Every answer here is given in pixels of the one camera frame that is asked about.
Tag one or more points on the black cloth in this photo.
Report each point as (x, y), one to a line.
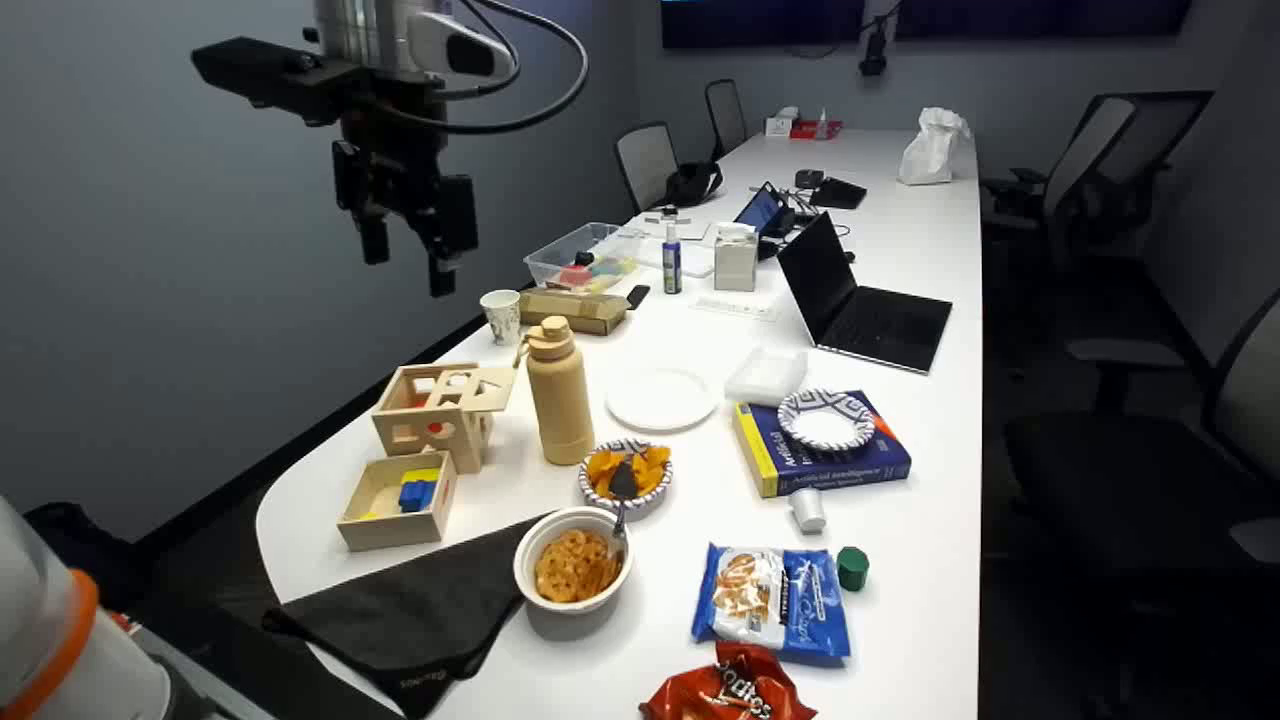
(420, 626)

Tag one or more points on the patterned paper bowl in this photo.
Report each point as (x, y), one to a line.
(827, 421)

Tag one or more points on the black bag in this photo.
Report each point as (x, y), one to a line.
(694, 180)

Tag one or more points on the black office chair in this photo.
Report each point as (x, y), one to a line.
(724, 112)
(1107, 179)
(1166, 510)
(646, 162)

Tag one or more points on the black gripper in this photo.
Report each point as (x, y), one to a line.
(387, 150)

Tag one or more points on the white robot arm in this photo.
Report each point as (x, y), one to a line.
(380, 75)

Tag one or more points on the green bottle cap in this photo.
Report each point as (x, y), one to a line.
(853, 568)

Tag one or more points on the bowl of orange food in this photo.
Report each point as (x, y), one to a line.
(627, 473)

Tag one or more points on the wooden tray with blocks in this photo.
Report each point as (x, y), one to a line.
(398, 503)

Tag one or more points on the wall monitor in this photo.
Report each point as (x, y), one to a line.
(831, 23)

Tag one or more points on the white plastic bag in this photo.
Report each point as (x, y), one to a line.
(934, 153)

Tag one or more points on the tan thermos bottle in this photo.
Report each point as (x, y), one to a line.
(556, 388)

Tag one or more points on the blue and yellow box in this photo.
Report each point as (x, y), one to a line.
(781, 465)

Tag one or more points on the white napkin stack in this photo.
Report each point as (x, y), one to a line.
(766, 372)

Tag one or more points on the wooden shape sorter box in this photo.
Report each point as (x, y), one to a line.
(442, 410)

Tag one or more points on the white bowl of pasta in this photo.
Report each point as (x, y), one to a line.
(569, 568)

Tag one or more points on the red and white box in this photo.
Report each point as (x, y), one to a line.
(792, 124)

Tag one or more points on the small spray bottle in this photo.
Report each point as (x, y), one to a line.
(670, 260)

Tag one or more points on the paper cup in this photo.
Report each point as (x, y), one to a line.
(500, 310)

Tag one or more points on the blue tablet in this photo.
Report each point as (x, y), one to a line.
(768, 213)

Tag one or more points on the blue snack bag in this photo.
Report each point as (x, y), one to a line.
(775, 598)

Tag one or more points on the white plate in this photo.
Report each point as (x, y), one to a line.
(661, 403)

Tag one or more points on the orange chip bag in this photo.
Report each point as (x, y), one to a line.
(738, 687)

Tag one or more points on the small white container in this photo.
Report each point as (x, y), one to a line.
(809, 510)

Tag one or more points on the black laptop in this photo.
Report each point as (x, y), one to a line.
(853, 319)

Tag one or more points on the clear plastic bin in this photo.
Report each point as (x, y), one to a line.
(584, 260)

